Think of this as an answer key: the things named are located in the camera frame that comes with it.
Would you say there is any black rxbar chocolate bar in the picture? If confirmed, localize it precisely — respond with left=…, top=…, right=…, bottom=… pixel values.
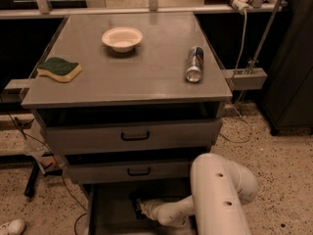
left=128, top=190, right=147, bottom=219

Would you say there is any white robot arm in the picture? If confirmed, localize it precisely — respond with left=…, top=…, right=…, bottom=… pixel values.
left=137, top=154, right=258, bottom=235

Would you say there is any grey drawer cabinet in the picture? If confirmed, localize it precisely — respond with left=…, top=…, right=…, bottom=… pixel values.
left=21, top=12, right=233, bottom=235

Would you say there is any grey top drawer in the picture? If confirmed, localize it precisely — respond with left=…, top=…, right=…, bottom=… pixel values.
left=42, top=119, right=222, bottom=155

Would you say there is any grey drawer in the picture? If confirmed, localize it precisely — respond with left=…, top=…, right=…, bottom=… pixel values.
left=66, top=158, right=195, bottom=184
left=85, top=178, right=198, bottom=235
left=42, top=119, right=222, bottom=155

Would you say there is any grey middle drawer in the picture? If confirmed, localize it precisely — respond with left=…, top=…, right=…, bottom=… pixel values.
left=66, top=158, right=195, bottom=184

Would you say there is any grey bottom drawer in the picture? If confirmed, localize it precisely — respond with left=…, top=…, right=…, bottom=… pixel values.
left=85, top=178, right=198, bottom=235

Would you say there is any silver blue drink can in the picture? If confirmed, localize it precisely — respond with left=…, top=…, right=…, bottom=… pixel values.
left=185, top=46, right=203, bottom=83

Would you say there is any white paper bowl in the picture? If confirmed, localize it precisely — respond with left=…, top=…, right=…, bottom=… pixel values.
left=102, top=27, right=143, bottom=53

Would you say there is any green yellow sponge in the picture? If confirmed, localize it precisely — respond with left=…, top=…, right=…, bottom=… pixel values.
left=37, top=57, right=82, bottom=83

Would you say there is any dark cabinet at right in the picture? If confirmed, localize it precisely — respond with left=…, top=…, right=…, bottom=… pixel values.
left=260, top=0, right=313, bottom=136

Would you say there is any black floor clamp tool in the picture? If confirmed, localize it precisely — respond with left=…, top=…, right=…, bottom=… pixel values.
left=24, top=162, right=63, bottom=198

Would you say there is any metal diagonal pole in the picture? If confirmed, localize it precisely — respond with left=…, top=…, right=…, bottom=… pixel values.
left=245, top=0, right=283, bottom=74

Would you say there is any white sneaker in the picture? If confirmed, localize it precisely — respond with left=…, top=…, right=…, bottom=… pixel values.
left=0, top=219, right=26, bottom=235

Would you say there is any grey side bracket block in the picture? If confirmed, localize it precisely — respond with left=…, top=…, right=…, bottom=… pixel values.
left=222, top=68, right=267, bottom=91

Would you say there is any black floor cable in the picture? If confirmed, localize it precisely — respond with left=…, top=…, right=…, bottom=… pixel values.
left=0, top=95, right=89, bottom=235

